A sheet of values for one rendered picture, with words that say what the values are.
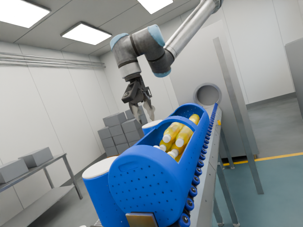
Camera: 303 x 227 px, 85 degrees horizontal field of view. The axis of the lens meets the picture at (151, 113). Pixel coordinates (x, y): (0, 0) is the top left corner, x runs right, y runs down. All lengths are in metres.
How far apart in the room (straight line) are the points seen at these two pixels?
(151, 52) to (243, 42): 5.17
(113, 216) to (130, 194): 0.61
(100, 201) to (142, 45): 0.94
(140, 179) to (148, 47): 0.50
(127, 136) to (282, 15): 5.12
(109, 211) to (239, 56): 5.29
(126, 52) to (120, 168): 0.45
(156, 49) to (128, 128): 3.67
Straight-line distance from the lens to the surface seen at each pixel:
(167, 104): 5.92
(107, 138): 4.71
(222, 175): 1.67
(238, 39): 5.80
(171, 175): 0.53
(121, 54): 0.72
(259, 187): 2.25
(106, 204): 1.21
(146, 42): 0.71
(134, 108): 0.74
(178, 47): 0.86
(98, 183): 1.15
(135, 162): 0.57
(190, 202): 0.71
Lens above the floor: 1.39
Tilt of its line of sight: 6 degrees down
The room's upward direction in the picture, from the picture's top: 19 degrees counter-clockwise
